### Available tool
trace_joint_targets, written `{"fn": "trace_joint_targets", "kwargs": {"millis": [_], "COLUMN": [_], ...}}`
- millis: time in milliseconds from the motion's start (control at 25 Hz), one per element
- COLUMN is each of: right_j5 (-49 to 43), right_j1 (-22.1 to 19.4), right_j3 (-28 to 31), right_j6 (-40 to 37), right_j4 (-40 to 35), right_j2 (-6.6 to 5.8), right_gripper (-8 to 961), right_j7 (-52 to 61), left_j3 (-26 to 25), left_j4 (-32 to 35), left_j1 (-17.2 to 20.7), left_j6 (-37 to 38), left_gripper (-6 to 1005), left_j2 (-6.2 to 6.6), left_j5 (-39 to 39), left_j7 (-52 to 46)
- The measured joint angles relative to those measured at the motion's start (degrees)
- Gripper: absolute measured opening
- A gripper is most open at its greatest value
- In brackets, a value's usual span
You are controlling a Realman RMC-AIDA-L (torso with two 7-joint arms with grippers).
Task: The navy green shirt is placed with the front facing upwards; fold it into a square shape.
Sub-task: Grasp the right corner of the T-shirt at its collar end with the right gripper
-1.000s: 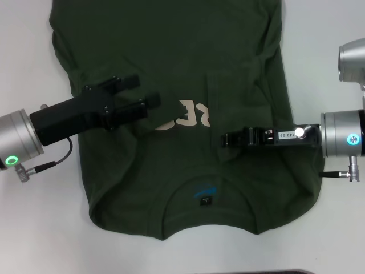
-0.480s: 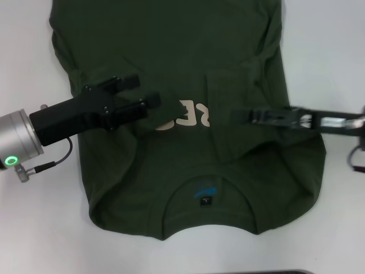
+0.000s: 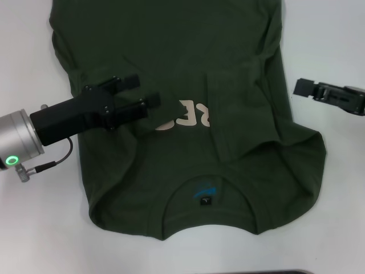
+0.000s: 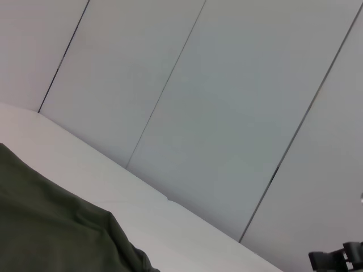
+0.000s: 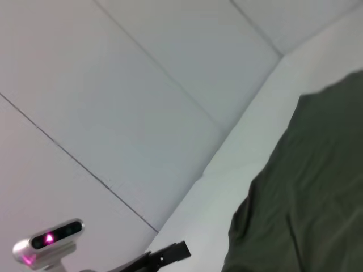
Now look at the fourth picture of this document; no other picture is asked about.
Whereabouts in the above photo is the dark green FREE t-shirt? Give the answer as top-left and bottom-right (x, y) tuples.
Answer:
(0, 143), (161, 272)

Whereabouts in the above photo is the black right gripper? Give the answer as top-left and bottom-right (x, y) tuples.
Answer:
(308, 241), (363, 272)

